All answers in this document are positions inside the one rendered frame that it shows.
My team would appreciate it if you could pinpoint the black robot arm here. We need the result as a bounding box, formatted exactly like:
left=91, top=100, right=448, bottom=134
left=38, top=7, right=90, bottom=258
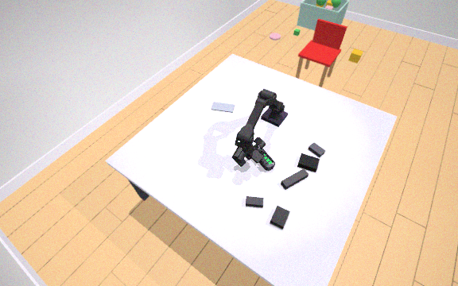
left=232, top=89, right=285, bottom=163

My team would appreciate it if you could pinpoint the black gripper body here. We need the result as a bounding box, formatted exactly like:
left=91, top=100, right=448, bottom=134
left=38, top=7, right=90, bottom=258
left=235, top=137, right=266, bottom=167

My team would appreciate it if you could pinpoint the dark grey unit with label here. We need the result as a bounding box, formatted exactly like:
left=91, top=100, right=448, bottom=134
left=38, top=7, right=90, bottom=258
left=259, top=149, right=275, bottom=171

